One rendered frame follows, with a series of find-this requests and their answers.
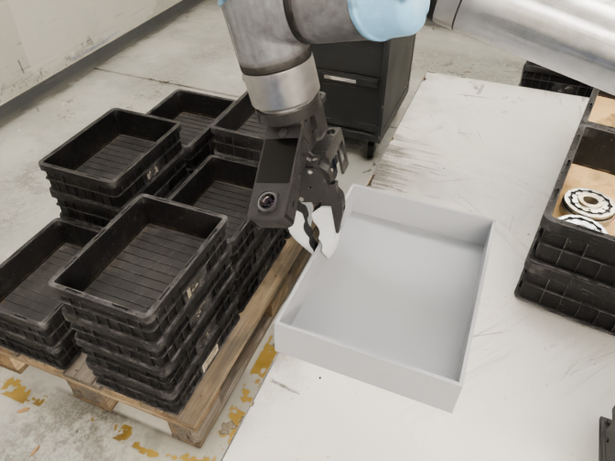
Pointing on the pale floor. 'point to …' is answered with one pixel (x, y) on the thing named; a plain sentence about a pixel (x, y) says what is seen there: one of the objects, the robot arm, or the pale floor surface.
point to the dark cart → (364, 84)
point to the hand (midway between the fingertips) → (319, 252)
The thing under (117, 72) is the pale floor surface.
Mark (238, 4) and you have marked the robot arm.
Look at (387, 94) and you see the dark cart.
